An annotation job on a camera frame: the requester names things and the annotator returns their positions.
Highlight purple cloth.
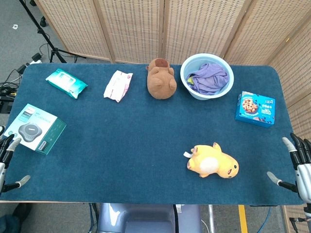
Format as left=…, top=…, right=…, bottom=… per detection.
left=186, top=63, right=230, bottom=96

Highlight yellow plush toy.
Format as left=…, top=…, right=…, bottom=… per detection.
left=186, top=142, right=240, bottom=179

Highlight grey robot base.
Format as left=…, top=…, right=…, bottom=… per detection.
left=97, top=202, right=203, bottom=233

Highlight blue cable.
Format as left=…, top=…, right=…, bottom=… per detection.
left=255, top=205, right=272, bottom=233

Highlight speakerphone product box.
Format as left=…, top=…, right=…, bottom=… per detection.
left=3, top=103, right=67, bottom=155

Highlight light blue plastic basin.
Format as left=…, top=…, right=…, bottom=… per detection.
left=180, top=53, right=235, bottom=101

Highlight black tripod stand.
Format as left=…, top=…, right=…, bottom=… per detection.
left=18, top=0, right=86, bottom=64

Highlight black cable bundle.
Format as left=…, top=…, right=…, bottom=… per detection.
left=0, top=62, right=31, bottom=115

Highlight green wet wipes pack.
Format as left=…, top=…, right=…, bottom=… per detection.
left=45, top=68, right=88, bottom=100

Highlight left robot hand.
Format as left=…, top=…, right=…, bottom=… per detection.
left=0, top=134, right=31, bottom=194

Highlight blue cookie box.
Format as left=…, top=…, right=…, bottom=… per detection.
left=234, top=91, right=276, bottom=129

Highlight woven wooden folding screen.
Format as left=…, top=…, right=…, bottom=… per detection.
left=34, top=0, right=311, bottom=233

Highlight pink wet wipes pack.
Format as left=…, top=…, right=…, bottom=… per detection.
left=103, top=70, right=134, bottom=103

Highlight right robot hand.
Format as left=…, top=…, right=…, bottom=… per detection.
left=266, top=132, right=311, bottom=202

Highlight brown capybara plush toy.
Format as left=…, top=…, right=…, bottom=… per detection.
left=146, top=58, right=177, bottom=100

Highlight dark blue table mat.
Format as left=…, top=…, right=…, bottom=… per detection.
left=0, top=62, right=304, bottom=206

